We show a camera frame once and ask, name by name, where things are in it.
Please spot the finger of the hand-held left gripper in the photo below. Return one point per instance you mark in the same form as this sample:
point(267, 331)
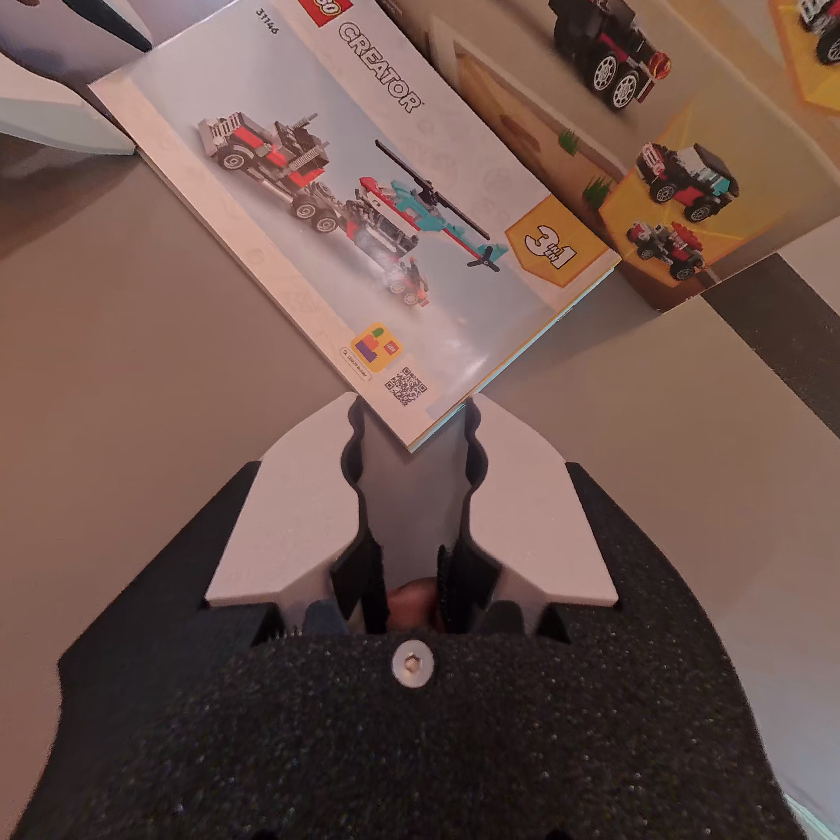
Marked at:
point(46, 33)
point(52, 118)

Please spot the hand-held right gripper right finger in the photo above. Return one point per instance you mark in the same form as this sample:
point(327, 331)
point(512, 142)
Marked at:
point(531, 525)

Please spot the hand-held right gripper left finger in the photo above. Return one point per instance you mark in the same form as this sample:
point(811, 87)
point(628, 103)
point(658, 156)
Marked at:
point(295, 525)

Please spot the truck and helicopter instruction booklet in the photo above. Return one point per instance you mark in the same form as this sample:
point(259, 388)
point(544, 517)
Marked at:
point(328, 229)

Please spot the yellow lego set box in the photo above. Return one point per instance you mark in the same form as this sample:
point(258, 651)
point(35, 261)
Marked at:
point(689, 98)

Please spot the person's right hand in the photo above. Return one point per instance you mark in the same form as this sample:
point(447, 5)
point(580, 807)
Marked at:
point(412, 604)

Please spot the black strip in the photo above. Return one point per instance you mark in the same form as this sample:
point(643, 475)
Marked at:
point(787, 341)

